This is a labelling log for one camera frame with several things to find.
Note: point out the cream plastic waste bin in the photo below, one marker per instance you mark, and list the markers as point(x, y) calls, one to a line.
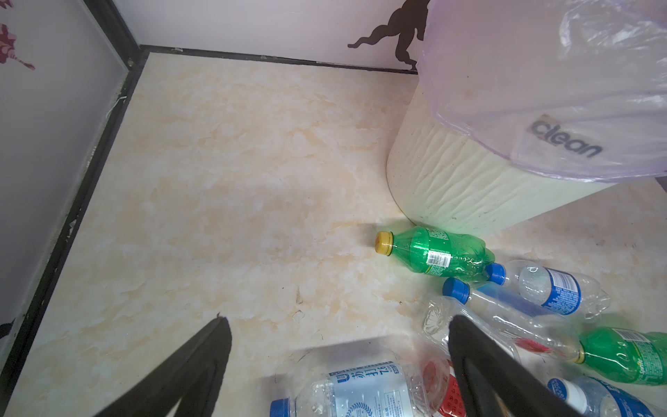
point(440, 178)

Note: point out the clear bottle blue cap red label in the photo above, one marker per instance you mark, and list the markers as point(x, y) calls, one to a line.
point(529, 326)

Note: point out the orange drink red label bottle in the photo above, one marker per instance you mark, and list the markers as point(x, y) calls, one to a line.
point(448, 391)

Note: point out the clear bottle blue cap lower left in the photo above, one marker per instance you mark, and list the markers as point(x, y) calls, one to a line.
point(392, 375)

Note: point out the green bottle right of pile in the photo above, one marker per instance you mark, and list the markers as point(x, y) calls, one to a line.
point(626, 356)

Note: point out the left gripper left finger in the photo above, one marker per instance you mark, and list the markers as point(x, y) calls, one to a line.
point(189, 381)

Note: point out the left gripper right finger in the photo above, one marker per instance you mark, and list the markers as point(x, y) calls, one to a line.
point(491, 382)

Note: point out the clear bottle blue label front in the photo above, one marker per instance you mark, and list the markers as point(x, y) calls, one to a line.
point(592, 397)

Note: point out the green bottle near bin left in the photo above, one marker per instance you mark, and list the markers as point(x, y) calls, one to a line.
point(436, 252)

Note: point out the clear bottle green white label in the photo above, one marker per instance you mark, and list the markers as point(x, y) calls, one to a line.
point(439, 314)

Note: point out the small bottle blue label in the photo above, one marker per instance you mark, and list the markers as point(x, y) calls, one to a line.
point(564, 293)

